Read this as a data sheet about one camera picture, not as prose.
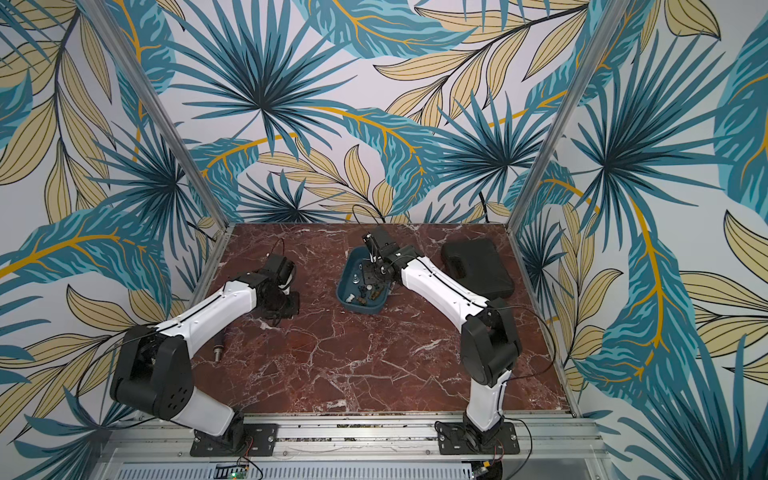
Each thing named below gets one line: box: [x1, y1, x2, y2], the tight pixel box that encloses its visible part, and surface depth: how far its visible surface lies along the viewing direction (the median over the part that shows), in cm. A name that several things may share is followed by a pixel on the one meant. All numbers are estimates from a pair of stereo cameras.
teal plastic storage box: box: [336, 246, 390, 315], surface depth 102 cm
